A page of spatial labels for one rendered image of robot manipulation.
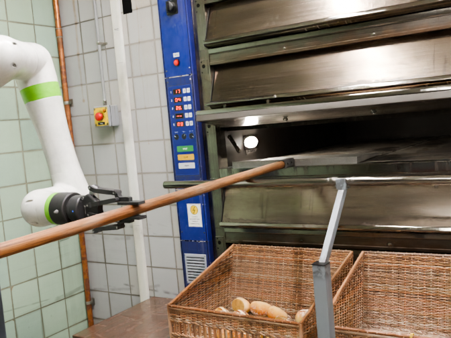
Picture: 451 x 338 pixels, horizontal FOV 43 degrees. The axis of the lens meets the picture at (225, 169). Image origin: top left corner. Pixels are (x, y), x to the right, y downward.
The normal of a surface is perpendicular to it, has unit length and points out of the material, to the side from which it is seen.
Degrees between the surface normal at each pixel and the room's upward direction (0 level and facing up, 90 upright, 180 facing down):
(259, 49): 90
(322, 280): 90
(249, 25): 70
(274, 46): 90
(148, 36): 90
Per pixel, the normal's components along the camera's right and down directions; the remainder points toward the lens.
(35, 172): 0.84, -0.04
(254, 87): -0.53, -0.23
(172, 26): -0.53, 0.11
